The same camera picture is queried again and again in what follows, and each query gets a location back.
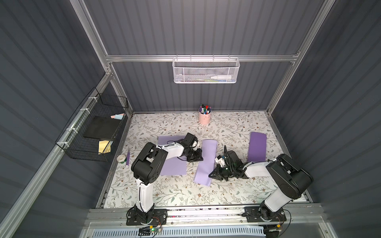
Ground light lavender paper sheet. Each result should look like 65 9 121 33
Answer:
158 135 187 176
194 139 218 186

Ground dark purple paper sheet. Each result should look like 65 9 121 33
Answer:
247 132 267 162

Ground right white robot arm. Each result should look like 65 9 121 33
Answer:
208 147 314 222

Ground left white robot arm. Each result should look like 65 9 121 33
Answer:
131 133 203 216

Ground pink pen cup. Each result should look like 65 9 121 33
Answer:
198 104 211 125

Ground white perforated vent panel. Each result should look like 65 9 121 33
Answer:
88 225 266 238

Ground green dot sticker roll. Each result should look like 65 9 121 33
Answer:
117 154 127 164

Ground white marker in basket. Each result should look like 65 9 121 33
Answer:
211 75 232 81

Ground pastel sticky note stack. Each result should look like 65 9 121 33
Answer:
111 114 125 120

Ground yellow sticky note pad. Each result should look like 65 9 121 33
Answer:
98 140 113 154

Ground black notebook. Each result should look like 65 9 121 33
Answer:
83 116 121 140

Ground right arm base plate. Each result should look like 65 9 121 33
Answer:
241 206 287 223

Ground aluminium front rail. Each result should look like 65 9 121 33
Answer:
83 203 328 228

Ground white wire mesh basket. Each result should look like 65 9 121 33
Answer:
172 57 240 84

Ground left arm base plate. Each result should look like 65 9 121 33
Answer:
126 206 168 226

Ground black wire wall basket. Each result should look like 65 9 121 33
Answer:
56 89 129 162

